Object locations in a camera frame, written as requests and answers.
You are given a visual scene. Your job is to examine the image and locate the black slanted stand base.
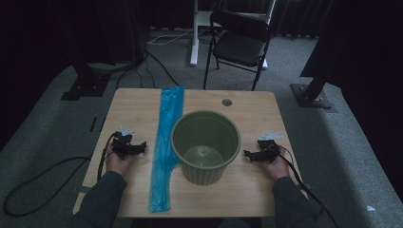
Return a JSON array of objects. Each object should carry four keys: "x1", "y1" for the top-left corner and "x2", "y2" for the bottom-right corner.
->
[{"x1": 290, "y1": 75, "x2": 334, "y2": 110}]

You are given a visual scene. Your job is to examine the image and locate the green plastic bin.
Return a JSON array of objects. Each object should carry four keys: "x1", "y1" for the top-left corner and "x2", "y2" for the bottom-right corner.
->
[{"x1": 170, "y1": 109, "x2": 242, "y2": 187}]

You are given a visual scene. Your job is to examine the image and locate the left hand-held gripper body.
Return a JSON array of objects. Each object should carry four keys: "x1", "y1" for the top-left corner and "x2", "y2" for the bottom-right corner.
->
[{"x1": 111, "y1": 126, "x2": 141, "y2": 161}]

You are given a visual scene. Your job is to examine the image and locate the curved black floor cable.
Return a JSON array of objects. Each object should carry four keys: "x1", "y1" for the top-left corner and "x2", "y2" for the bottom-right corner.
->
[{"x1": 115, "y1": 65, "x2": 144, "y2": 90}]

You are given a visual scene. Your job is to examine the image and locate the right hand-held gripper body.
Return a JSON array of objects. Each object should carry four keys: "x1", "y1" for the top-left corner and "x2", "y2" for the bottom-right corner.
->
[{"x1": 256, "y1": 131, "x2": 284, "y2": 163}]

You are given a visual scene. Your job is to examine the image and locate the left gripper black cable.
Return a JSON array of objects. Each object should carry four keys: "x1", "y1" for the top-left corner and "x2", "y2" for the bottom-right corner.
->
[{"x1": 2, "y1": 132, "x2": 118, "y2": 218}]

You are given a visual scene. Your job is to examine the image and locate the long black floor cable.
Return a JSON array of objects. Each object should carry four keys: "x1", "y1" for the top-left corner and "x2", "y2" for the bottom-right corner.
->
[{"x1": 144, "y1": 50, "x2": 183, "y2": 90}]

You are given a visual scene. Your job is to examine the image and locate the person's right hand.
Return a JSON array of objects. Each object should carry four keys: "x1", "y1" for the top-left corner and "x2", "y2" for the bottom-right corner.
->
[{"x1": 260, "y1": 146, "x2": 291, "y2": 181}]

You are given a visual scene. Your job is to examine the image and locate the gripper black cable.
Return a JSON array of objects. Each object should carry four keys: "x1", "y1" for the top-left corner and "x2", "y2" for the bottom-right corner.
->
[
  {"x1": 2, "y1": 132, "x2": 118, "y2": 218},
  {"x1": 270, "y1": 143, "x2": 340, "y2": 228}
]

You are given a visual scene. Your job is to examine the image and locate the person's left hand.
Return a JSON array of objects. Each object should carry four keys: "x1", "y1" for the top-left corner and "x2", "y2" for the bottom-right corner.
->
[{"x1": 105, "y1": 142, "x2": 136, "y2": 179}]

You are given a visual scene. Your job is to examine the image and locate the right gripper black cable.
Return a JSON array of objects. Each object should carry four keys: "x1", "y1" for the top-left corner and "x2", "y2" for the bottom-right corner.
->
[{"x1": 270, "y1": 143, "x2": 340, "y2": 228}]

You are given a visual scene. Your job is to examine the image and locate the dark pleated curtain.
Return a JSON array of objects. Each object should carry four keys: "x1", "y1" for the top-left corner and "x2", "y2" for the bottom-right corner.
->
[{"x1": 272, "y1": 0, "x2": 336, "y2": 40}]

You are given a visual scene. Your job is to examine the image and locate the black stand with square base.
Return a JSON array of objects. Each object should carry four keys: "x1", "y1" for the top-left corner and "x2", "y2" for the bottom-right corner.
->
[{"x1": 60, "y1": 61, "x2": 112, "y2": 102}]

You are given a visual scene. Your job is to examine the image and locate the blue plastic bag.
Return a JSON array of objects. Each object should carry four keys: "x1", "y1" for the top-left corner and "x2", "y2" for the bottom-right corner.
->
[{"x1": 147, "y1": 85, "x2": 185, "y2": 213}]

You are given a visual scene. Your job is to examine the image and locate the white floor cable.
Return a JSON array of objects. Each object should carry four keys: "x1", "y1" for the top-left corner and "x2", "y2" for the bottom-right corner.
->
[{"x1": 145, "y1": 28, "x2": 195, "y2": 46}]

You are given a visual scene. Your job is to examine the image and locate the black folding chair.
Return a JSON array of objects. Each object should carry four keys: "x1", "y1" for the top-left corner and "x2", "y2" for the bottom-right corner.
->
[{"x1": 202, "y1": 10, "x2": 274, "y2": 92}]

